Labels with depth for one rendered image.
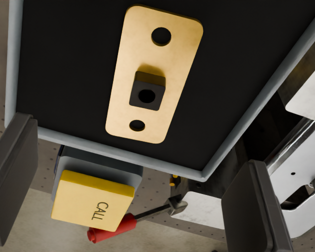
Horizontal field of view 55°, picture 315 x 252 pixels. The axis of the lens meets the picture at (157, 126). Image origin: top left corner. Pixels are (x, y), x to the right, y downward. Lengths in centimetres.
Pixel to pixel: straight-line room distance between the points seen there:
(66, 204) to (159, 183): 73
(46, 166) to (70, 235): 192
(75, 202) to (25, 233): 274
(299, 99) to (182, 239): 257
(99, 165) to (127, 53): 12
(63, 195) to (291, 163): 34
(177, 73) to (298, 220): 49
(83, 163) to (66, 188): 2
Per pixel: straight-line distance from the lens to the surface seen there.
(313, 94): 26
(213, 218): 47
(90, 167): 26
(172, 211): 42
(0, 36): 76
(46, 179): 105
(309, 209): 60
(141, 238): 278
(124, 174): 26
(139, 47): 16
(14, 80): 18
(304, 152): 48
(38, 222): 280
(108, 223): 29
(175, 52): 16
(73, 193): 26
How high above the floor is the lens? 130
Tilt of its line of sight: 48 degrees down
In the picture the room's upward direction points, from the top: 177 degrees counter-clockwise
